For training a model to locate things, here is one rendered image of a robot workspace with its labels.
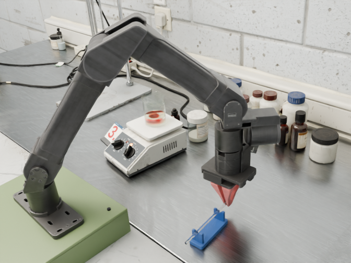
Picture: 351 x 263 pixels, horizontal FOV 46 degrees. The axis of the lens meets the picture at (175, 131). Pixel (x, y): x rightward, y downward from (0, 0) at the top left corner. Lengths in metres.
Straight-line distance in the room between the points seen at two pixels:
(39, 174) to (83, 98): 0.18
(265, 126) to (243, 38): 0.63
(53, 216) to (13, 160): 0.40
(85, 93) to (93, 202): 0.28
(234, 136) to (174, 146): 0.35
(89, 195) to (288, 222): 0.44
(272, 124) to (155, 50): 0.28
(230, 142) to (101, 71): 0.29
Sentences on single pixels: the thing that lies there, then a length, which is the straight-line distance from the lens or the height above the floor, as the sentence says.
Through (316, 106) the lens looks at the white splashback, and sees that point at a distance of 1.29.
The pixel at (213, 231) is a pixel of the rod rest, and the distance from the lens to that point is 0.91.
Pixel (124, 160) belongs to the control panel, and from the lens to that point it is 1.11.
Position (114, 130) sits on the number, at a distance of 1.28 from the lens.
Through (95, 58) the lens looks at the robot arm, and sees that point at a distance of 0.72.
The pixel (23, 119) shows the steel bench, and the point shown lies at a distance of 1.52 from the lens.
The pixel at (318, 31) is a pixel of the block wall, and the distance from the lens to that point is 1.27.
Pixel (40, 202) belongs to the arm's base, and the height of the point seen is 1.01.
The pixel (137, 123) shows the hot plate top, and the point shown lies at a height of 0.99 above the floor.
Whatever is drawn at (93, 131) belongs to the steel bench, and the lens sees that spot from 1.35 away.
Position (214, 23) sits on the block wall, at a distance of 1.48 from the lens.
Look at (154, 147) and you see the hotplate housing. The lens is 1.10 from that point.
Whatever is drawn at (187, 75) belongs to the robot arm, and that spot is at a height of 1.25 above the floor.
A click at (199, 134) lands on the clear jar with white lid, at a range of 1.20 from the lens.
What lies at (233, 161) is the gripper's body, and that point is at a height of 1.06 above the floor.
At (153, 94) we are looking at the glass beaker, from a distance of 1.15.
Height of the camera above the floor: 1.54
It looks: 30 degrees down
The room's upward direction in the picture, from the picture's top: 4 degrees counter-clockwise
